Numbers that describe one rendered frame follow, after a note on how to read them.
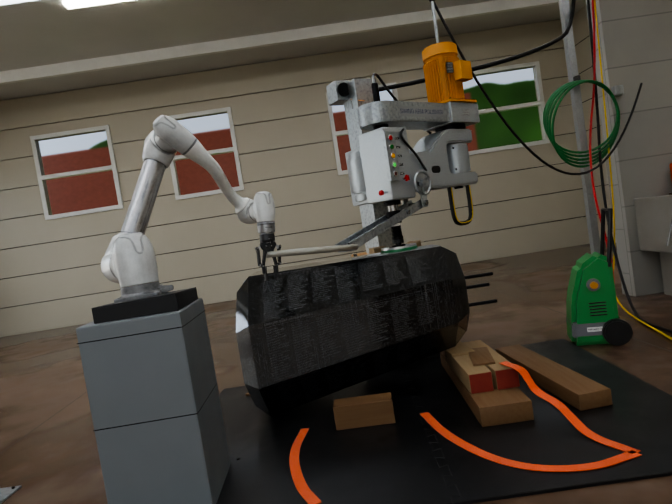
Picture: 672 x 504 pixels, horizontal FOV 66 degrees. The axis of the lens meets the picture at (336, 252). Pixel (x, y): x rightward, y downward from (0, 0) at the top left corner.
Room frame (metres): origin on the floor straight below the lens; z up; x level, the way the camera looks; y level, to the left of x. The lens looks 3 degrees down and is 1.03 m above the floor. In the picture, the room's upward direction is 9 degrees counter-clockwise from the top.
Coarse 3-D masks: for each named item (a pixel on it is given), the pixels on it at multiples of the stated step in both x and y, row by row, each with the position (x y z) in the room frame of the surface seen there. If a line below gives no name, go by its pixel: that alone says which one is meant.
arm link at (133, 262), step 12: (120, 240) 2.10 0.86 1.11; (132, 240) 2.10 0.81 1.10; (144, 240) 2.13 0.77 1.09; (120, 252) 2.08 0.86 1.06; (132, 252) 2.08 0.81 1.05; (144, 252) 2.10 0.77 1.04; (120, 264) 2.08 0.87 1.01; (132, 264) 2.07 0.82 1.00; (144, 264) 2.09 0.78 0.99; (156, 264) 2.16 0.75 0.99; (120, 276) 2.08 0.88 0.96; (132, 276) 2.07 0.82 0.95; (144, 276) 2.08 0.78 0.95; (156, 276) 2.14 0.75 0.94
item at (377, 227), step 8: (400, 208) 3.20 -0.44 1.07; (408, 208) 3.09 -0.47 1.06; (416, 208) 3.13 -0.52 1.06; (384, 216) 3.11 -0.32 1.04; (392, 216) 3.00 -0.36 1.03; (400, 216) 3.04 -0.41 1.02; (376, 224) 3.06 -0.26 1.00; (384, 224) 2.95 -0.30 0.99; (392, 224) 2.99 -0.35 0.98; (360, 232) 2.97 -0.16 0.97; (368, 232) 2.86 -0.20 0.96; (376, 232) 2.90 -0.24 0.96; (344, 240) 2.89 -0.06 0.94; (352, 240) 2.79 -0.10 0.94; (360, 240) 2.82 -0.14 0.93; (368, 240) 2.86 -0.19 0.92
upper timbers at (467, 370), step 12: (456, 360) 2.75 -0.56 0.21; (468, 360) 2.72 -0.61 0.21; (504, 360) 2.62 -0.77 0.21; (456, 372) 2.79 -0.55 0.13; (468, 372) 2.52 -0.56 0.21; (480, 372) 2.49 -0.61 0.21; (492, 372) 2.53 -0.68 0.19; (504, 372) 2.48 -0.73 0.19; (516, 372) 2.49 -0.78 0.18; (468, 384) 2.51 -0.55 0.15; (480, 384) 2.48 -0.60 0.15; (492, 384) 2.48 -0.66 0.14; (504, 384) 2.48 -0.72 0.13; (516, 384) 2.49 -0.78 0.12
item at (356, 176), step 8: (352, 160) 3.77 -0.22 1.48; (360, 160) 3.72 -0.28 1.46; (352, 168) 3.78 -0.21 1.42; (360, 168) 3.73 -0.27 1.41; (352, 176) 3.79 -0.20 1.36; (360, 176) 3.73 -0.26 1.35; (352, 184) 3.81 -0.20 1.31; (360, 184) 3.74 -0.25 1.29; (352, 192) 3.83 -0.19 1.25; (360, 192) 3.76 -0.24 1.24
